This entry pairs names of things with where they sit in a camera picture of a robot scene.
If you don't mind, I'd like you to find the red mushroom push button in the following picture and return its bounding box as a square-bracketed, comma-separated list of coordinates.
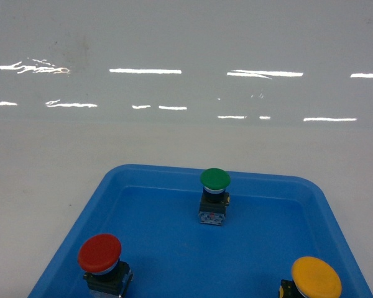
[77, 233, 133, 297]

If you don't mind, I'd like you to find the yellow mushroom push button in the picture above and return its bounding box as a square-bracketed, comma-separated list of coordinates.
[278, 256, 343, 298]

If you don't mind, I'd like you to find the green mushroom push button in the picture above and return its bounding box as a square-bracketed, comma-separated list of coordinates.
[198, 168, 231, 226]

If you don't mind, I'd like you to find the blue plastic tray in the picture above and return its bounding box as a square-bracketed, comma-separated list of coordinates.
[30, 165, 372, 297]

